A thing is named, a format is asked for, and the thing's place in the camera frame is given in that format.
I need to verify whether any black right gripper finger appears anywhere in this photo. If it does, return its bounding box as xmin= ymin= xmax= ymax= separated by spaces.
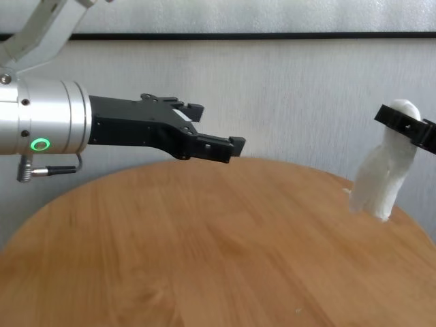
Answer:
xmin=373 ymin=103 xmax=436 ymax=153

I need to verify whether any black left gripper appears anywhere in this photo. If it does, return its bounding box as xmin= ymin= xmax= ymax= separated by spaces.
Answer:
xmin=88 ymin=93 xmax=247 ymax=165

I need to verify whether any white sandbag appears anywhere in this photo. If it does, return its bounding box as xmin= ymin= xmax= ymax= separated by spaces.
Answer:
xmin=348 ymin=97 xmax=424 ymax=223

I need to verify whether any black wall rail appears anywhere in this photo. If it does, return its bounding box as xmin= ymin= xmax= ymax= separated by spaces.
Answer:
xmin=0 ymin=31 xmax=436 ymax=42

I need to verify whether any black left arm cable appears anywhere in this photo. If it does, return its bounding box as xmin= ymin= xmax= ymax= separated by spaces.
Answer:
xmin=16 ymin=152 xmax=84 ymax=184

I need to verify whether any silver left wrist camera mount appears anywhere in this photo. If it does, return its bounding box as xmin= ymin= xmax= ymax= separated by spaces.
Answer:
xmin=0 ymin=0 xmax=115 ymax=76

